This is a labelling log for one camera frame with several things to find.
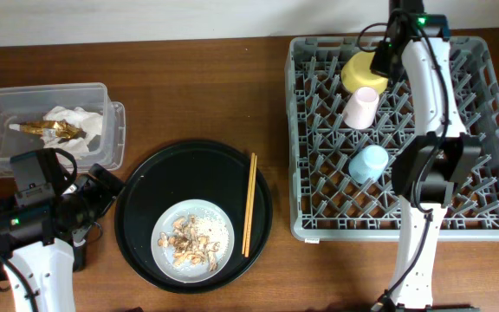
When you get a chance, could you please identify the clear plastic bin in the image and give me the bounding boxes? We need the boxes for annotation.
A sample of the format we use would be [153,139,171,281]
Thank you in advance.
[0,82,126,178]

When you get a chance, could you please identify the food scraps and rice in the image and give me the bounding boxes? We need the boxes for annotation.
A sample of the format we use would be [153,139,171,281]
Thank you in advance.
[157,215,230,272]

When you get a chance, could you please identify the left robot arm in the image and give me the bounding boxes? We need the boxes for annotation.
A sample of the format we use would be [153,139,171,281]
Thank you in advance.
[0,148,125,311]

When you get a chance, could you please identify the yellow plastic bowl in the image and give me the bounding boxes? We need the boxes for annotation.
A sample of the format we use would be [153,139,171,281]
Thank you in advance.
[340,51,388,94]

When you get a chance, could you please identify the blue plastic cup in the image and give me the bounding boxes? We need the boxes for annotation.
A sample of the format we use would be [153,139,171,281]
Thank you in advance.
[348,145,389,184]

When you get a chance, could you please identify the round black tray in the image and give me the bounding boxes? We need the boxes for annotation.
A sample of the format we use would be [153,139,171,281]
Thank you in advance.
[114,140,273,294]

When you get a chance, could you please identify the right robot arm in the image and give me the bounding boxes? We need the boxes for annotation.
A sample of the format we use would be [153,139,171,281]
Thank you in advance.
[370,1,482,311]

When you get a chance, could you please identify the pink plastic cup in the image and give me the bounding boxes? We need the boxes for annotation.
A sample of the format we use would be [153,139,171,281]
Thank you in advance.
[342,86,379,130]

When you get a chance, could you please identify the grey dishwasher rack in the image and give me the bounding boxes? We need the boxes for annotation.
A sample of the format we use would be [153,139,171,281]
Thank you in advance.
[285,36,499,244]

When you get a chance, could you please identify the white tissue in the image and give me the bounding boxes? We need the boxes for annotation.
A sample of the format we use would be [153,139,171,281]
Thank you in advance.
[41,106,103,156]

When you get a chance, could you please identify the grey plate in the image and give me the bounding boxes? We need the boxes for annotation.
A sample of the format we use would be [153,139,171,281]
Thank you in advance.
[151,199,236,284]

